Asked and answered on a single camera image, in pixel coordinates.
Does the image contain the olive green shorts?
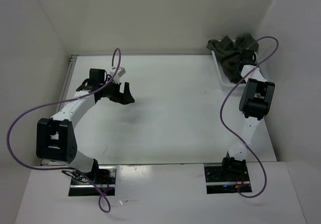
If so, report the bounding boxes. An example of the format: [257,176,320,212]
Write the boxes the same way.
[206,33,259,83]

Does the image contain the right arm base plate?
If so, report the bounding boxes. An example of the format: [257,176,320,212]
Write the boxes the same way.
[204,165,252,194]

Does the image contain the white plastic basket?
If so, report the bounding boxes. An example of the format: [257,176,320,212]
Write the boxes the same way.
[211,49,259,87]

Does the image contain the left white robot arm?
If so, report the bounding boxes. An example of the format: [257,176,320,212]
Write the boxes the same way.
[36,67,135,184]

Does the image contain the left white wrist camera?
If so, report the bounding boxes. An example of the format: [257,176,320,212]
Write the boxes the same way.
[109,67,126,81]

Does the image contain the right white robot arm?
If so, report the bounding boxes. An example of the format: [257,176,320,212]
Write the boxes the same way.
[220,49,275,180]

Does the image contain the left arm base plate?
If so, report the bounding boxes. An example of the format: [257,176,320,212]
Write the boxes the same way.
[68,165,118,197]

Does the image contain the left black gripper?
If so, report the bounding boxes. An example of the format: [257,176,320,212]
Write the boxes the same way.
[100,77,134,105]

